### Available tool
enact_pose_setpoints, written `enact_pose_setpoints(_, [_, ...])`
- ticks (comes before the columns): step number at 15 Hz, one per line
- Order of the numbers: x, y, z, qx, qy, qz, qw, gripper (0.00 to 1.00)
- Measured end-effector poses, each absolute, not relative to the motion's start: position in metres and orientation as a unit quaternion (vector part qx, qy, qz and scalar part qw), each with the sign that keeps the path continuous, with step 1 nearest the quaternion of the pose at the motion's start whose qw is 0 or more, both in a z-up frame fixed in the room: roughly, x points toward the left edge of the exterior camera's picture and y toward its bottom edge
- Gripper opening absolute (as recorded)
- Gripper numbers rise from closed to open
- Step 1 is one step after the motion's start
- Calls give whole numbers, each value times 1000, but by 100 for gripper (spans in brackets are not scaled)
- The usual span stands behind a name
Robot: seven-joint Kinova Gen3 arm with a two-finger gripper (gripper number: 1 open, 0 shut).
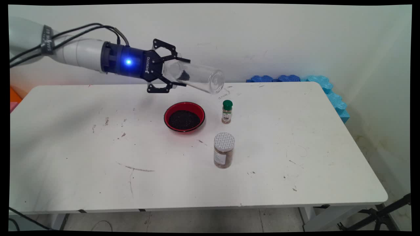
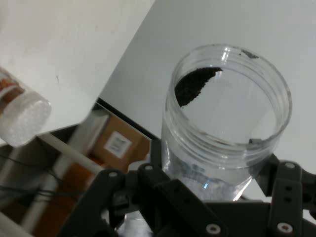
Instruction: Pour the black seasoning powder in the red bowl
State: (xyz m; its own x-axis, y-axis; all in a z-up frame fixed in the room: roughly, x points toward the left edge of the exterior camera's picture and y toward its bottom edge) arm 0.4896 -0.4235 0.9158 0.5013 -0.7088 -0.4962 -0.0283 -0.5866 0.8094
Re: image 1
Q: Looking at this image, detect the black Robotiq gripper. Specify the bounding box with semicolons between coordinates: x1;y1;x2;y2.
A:
115;38;191;94

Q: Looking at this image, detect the clear glass cup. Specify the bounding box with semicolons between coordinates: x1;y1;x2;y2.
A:
162;60;225;95

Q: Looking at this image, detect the red bowl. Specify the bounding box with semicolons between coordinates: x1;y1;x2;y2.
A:
164;102;206;133

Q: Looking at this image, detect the small green-capped spice bottle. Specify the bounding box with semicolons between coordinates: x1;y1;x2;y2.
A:
221;100;233;124

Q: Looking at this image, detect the spice jar with white lid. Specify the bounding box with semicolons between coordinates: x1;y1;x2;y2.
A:
213;132;236;169

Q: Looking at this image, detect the orange object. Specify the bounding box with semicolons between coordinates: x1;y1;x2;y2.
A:
10;86;23;105

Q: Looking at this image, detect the white table leg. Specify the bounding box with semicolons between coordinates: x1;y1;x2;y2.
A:
49;213;69;230

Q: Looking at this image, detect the black tripod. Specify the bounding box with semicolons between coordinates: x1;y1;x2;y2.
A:
337;193;411;231

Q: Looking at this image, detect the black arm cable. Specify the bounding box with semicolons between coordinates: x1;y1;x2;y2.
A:
9;22;121;64
9;26;130;68

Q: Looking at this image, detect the black velcro strap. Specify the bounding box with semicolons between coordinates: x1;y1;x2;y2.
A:
41;25;54;55

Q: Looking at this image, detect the thin grey cable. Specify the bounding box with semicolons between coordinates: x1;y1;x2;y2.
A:
91;220;113;232

